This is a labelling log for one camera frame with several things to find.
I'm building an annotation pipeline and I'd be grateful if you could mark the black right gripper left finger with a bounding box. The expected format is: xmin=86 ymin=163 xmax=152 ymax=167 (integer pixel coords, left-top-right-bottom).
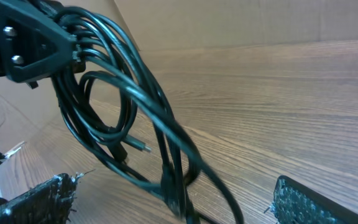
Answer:
xmin=0 ymin=173 xmax=84 ymax=224

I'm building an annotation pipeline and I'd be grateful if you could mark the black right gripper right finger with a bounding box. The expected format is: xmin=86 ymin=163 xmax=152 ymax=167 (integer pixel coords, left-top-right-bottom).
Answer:
xmin=266 ymin=175 xmax=358 ymax=224

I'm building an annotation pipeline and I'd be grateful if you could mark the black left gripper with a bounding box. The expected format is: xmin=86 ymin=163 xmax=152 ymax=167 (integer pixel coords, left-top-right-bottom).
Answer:
xmin=0 ymin=0 xmax=75 ymax=83

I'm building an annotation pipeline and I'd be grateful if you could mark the black cable bundle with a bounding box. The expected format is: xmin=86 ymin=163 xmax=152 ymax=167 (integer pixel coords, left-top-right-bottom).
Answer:
xmin=50 ymin=6 xmax=245 ymax=224

